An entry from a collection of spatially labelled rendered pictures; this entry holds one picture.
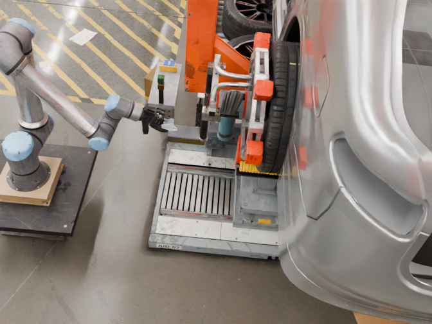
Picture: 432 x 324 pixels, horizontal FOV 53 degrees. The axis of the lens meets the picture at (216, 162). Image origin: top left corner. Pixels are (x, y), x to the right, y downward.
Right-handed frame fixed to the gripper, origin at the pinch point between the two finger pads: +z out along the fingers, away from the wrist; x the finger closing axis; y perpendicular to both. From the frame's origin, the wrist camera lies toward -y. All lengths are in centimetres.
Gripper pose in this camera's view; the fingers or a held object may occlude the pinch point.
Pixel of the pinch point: (174, 129)
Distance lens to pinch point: 230.0
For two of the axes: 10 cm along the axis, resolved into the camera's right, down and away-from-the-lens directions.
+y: 5.0, -5.6, -6.6
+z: 8.6, 3.1, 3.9
